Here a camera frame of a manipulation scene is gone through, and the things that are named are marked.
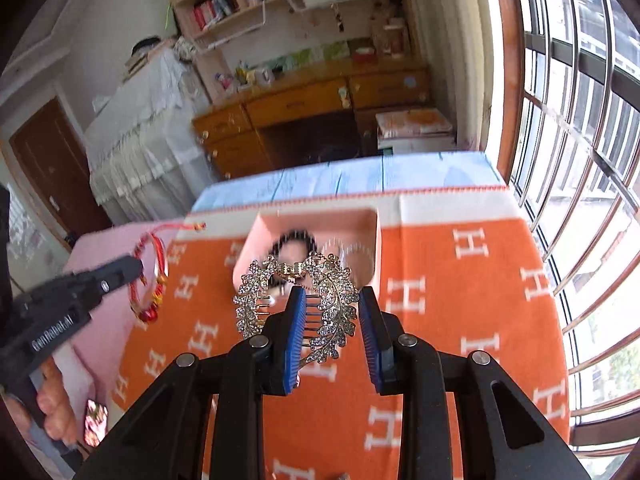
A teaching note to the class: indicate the pink jewelry tray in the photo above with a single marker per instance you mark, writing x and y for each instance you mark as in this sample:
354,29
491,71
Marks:
353,235

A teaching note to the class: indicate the light blue wood-pattern board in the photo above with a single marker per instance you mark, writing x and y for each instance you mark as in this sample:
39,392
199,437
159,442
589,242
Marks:
376,174

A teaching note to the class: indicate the pink bed sheet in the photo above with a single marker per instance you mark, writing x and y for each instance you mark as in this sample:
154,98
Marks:
90,361

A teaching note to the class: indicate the person's left hand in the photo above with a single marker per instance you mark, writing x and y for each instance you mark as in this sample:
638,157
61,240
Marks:
53,400

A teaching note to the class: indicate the rhinestone leaf hair comb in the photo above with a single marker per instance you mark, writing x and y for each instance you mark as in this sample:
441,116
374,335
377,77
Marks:
330,304

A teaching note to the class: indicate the wooden desk with drawers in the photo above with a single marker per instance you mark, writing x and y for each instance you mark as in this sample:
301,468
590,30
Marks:
322,112

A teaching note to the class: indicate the white box orange lid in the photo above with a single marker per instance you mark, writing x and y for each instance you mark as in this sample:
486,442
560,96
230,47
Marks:
416,130

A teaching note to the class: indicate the orange H-pattern blanket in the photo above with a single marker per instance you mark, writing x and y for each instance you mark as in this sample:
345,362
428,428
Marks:
460,270

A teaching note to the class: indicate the brown wooden door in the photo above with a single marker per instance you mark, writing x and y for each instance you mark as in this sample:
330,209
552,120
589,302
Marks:
56,167

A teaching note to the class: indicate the smartphone with colourful screen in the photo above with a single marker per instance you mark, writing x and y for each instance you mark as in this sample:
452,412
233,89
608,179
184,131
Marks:
95,423

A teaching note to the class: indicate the white cloth-covered furniture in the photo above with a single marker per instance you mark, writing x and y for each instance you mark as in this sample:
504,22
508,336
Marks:
145,160

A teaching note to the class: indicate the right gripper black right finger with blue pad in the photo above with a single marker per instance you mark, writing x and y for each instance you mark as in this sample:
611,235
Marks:
502,433

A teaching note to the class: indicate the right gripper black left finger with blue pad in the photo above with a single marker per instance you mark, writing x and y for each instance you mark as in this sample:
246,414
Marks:
202,418

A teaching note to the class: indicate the window with metal bars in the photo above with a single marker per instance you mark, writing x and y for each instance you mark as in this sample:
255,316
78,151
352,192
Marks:
576,177

